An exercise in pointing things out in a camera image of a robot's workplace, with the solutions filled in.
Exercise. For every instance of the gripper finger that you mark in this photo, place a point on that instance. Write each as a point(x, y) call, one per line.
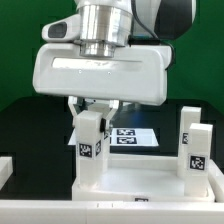
point(108, 116)
point(74, 104)

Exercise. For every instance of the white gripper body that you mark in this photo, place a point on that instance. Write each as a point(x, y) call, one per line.
point(134, 74)

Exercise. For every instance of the white desk tabletop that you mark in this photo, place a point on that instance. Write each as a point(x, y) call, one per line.
point(138, 178)

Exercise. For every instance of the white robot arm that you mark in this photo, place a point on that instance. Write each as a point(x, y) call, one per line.
point(112, 50)

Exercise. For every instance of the white fiducial marker sheet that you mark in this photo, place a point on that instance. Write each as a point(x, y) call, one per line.
point(133, 137)

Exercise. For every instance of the white left border block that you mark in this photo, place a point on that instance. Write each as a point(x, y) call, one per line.
point(6, 169)

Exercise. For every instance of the white border block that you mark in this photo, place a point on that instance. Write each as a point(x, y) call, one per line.
point(216, 179)
point(6, 169)

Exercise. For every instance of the white right border block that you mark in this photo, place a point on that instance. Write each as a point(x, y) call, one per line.
point(216, 179)

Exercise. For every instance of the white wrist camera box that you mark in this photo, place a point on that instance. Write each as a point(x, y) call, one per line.
point(65, 30)

